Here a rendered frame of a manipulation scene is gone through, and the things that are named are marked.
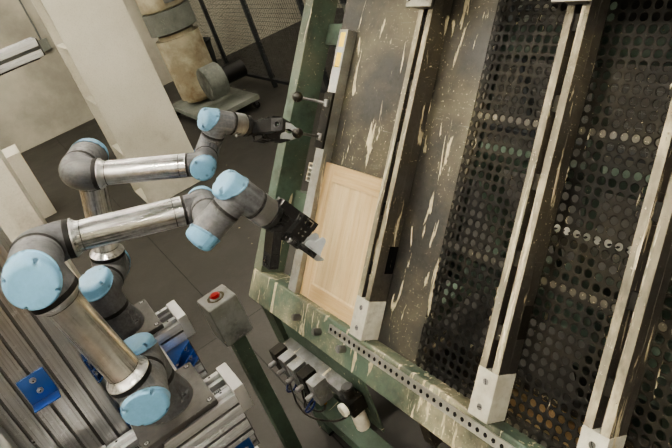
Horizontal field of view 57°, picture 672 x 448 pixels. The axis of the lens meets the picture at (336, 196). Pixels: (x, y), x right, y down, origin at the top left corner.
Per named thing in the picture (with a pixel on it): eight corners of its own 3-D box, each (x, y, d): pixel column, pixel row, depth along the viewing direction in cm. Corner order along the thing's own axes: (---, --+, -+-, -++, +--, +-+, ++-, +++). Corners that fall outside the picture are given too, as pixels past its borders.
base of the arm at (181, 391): (151, 434, 165) (134, 409, 160) (136, 404, 177) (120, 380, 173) (200, 399, 170) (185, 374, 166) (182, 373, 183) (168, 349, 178)
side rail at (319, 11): (276, 268, 253) (253, 267, 247) (330, -4, 240) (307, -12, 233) (284, 272, 249) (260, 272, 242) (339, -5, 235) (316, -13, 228)
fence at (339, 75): (296, 288, 230) (287, 288, 227) (348, 32, 218) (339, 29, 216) (303, 293, 226) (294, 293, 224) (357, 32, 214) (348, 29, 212)
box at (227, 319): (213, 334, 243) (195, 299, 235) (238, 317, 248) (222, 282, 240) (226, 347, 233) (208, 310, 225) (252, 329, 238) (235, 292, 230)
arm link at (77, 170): (43, 168, 180) (212, 152, 183) (55, 153, 190) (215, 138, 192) (54, 203, 185) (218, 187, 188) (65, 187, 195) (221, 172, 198)
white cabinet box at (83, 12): (134, 192, 620) (25, -10, 527) (185, 164, 642) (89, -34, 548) (152, 207, 572) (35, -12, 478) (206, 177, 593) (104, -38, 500)
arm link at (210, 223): (204, 239, 153) (233, 205, 153) (211, 259, 143) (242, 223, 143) (179, 222, 149) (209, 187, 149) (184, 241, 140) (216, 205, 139)
